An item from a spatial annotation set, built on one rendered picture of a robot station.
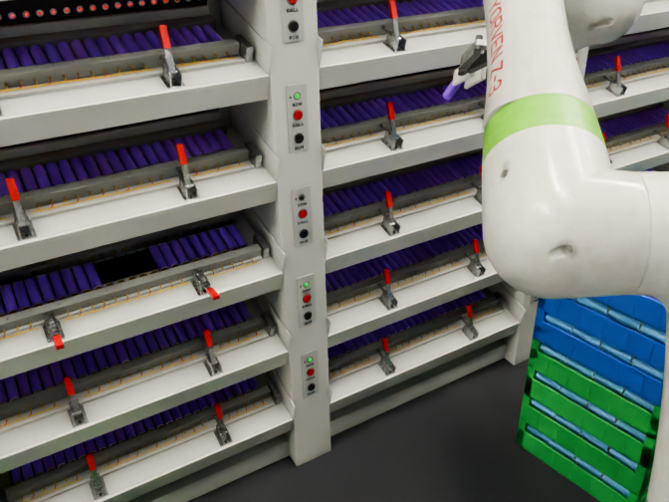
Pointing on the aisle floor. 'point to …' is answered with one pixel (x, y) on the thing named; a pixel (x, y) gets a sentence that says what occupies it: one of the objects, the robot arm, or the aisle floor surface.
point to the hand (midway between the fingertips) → (469, 75)
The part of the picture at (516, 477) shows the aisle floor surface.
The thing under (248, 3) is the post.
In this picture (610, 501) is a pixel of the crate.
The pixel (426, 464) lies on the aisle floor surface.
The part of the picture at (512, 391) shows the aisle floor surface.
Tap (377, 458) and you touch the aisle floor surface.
